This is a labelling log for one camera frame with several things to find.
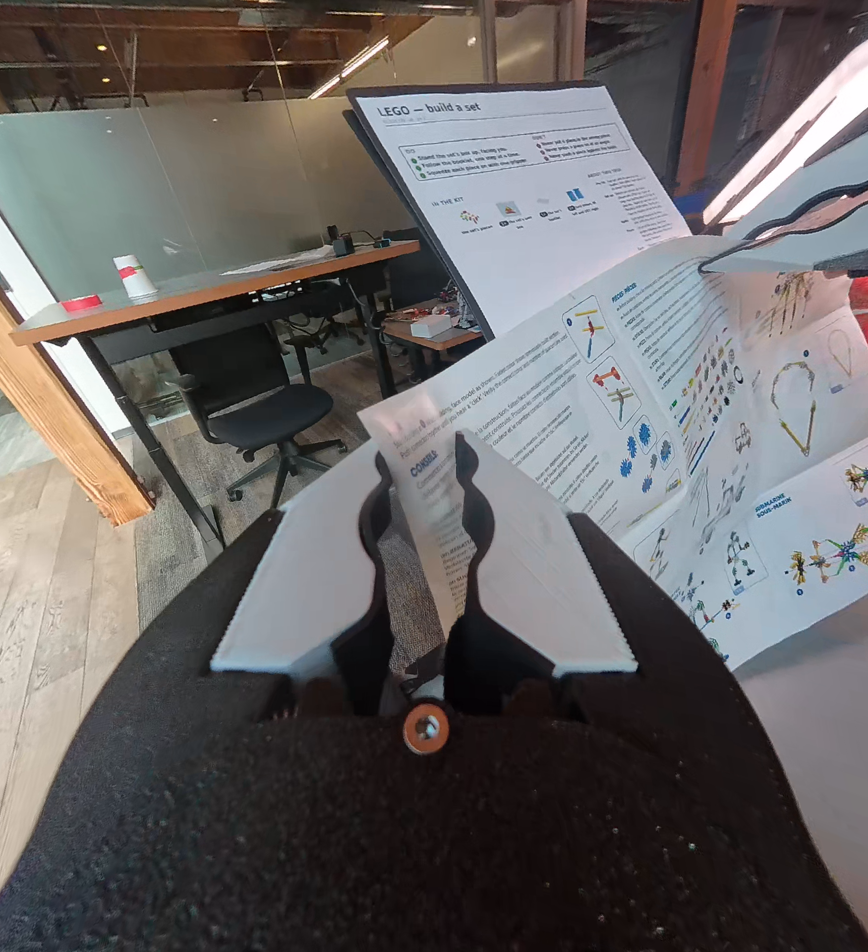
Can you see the red tape roll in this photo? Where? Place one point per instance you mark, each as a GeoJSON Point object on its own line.
{"type": "Point", "coordinates": [80, 303]}

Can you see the black desktop device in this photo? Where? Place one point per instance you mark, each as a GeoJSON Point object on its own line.
{"type": "Point", "coordinates": [342, 244]}

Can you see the ceiling light strip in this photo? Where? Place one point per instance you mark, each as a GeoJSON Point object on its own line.
{"type": "Point", "coordinates": [363, 58]}

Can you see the white paper cup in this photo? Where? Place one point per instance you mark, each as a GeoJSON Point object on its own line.
{"type": "Point", "coordinates": [135, 279]}

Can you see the printed task sheet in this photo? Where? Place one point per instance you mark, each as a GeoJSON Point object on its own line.
{"type": "Point", "coordinates": [515, 186]}

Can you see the wooden office table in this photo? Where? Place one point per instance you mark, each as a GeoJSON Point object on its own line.
{"type": "Point", "coordinates": [218, 286]}

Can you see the small wooden table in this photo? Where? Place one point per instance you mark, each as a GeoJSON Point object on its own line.
{"type": "Point", "coordinates": [434, 343]}

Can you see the white box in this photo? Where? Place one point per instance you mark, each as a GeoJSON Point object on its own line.
{"type": "Point", "coordinates": [431, 326]}

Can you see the loose papers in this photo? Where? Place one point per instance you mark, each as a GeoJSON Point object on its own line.
{"type": "Point", "coordinates": [277, 262]}

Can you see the wooden post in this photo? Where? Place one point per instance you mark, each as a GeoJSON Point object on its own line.
{"type": "Point", "coordinates": [705, 89]}

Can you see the black office chair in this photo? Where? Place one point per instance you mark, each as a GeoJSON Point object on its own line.
{"type": "Point", "coordinates": [270, 409]}

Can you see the wooden beam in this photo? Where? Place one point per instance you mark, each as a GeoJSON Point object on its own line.
{"type": "Point", "coordinates": [47, 387]}

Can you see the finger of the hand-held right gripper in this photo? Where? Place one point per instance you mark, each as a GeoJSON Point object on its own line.
{"type": "Point", "coordinates": [835, 126]}
{"type": "Point", "coordinates": [791, 249]}

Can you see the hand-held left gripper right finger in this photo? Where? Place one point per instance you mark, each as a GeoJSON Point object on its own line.
{"type": "Point", "coordinates": [553, 587]}

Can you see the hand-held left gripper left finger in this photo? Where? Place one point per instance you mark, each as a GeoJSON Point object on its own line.
{"type": "Point", "coordinates": [292, 587]}

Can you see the white building instruction sheet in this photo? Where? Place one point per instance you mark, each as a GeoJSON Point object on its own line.
{"type": "Point", "coordinates": [627, 409]}

